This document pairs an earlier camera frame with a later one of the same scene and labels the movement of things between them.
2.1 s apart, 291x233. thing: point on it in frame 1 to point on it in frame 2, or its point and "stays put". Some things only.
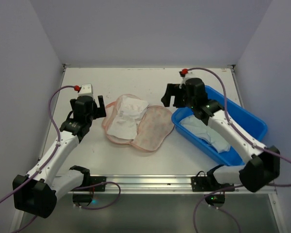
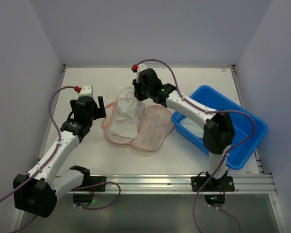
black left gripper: (94, 109) stays put
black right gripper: (175, 94) to (137, 90)
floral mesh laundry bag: (129, 120) stays put
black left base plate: (95, 180) stays put
